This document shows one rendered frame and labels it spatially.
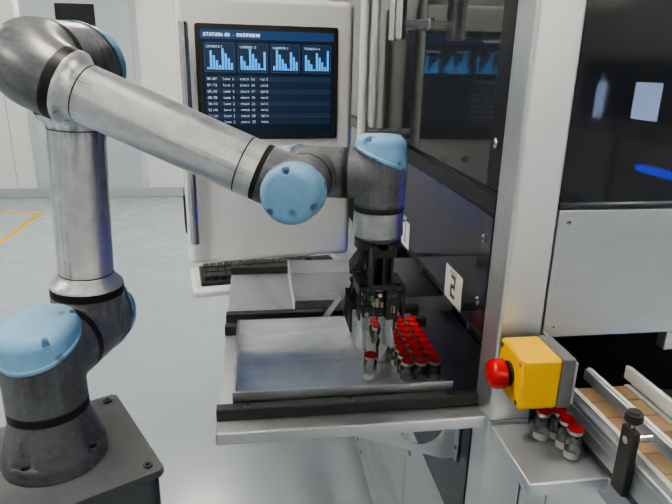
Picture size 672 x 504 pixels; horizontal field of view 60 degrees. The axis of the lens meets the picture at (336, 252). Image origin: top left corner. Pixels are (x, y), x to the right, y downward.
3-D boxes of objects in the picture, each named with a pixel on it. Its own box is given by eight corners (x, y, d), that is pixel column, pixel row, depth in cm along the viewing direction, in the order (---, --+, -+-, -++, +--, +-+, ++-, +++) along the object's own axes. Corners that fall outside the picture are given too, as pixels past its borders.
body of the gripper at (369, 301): (356, 325, 86) (358, 248, 83) (347, 302, 95) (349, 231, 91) (406, 323, 87) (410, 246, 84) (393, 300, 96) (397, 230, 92)
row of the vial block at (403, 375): (390, 338, 112) (391, 316, 110) (414, 387, 95) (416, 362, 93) (379, 338, 111) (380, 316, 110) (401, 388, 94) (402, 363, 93)
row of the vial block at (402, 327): (401, 337, 112) (403, 316, 110) (428, 387, 95) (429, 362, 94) (390, 338, 112) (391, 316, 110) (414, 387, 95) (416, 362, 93)
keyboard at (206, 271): (331, 260, 179) (331, 252, 178) (344, 275, 166) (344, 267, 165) (198, 269, 169) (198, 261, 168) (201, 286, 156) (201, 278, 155)
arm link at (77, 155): (32, 372, 94) (-7, 12, 77) (81, 332, 108) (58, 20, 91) (102, 381, 93) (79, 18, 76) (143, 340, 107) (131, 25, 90)
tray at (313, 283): (419, 269, 150) (420, 257, 149) (452, 310, 125) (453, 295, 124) (287, 273, 145) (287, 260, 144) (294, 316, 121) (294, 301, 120)
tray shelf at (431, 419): (413, 270, 155) (414, 263, 154) (532, 423, 89) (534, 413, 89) (231, 275, 149) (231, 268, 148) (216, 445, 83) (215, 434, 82)
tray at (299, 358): (409, 329, 116) (410, 313, 115) (451, 400, 92) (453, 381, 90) (237, 336, 112) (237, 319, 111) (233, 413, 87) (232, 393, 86)
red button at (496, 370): (506, 378, 80) (510, 352, 79) (519, 393, 76) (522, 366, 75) (480, 379, 79) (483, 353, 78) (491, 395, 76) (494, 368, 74)
